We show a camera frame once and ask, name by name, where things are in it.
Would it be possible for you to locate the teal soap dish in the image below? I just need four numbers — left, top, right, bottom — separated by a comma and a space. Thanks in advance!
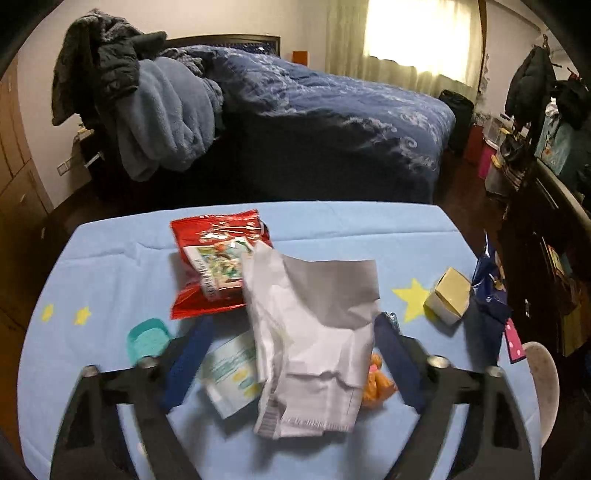
126, 318, 172, 365

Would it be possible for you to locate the orange toy figure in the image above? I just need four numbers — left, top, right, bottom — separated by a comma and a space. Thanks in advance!
362, 353, 398, 408

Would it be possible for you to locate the dark blue biscuit bag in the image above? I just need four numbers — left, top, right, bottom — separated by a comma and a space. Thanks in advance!
471, 234, 511, 325

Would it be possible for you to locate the white green tissue packet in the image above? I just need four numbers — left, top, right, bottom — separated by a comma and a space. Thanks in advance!
197, 332, 262, 419

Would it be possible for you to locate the red snack bag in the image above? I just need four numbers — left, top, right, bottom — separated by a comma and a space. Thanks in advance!
170, 209, 270, 320

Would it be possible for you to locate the white paper bag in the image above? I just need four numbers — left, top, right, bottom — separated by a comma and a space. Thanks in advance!
242, 241, 380, 440

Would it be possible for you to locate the white pink speckled trash bin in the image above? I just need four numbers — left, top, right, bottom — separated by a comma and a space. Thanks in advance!
523, 341, 560, 446

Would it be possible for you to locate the light blue patterned tablecloth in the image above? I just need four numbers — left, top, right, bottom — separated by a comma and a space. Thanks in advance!
17, 201, 477, 479

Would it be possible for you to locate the dark wooden dresser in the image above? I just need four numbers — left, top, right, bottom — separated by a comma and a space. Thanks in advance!
499, 160, 590, 357

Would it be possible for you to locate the wooden wardrobe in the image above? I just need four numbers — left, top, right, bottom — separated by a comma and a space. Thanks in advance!
0, 56, 53, 240

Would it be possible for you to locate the wooden nightstand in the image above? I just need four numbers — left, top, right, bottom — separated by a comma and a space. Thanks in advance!
74, 127, 106, 182

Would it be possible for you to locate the pink storage container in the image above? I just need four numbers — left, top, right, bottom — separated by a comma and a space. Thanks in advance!
478, 140, 497, 180

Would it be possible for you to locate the light blue fleece blanket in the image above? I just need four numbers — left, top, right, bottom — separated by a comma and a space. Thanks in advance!
115, 57, 223, 181

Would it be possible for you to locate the black suitcase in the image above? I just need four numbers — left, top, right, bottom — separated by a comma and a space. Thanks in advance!
439, 90, 474, 158

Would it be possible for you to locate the hanging black coat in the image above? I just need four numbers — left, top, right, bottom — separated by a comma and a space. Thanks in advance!
505, 46, 556, 126

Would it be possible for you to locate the bed with blue duvet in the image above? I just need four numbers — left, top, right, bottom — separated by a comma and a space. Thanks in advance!
156, 32, 458, 204

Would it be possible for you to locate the dark jackets pile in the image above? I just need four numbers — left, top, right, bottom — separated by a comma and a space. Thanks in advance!
51, 9, 167, 126

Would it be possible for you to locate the green window curtain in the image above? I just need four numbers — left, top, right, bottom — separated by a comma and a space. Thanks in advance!
325, 0, 487, 101

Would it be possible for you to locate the orange bedside box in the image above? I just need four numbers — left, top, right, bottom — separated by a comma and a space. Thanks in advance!
291, 50, 308, 66

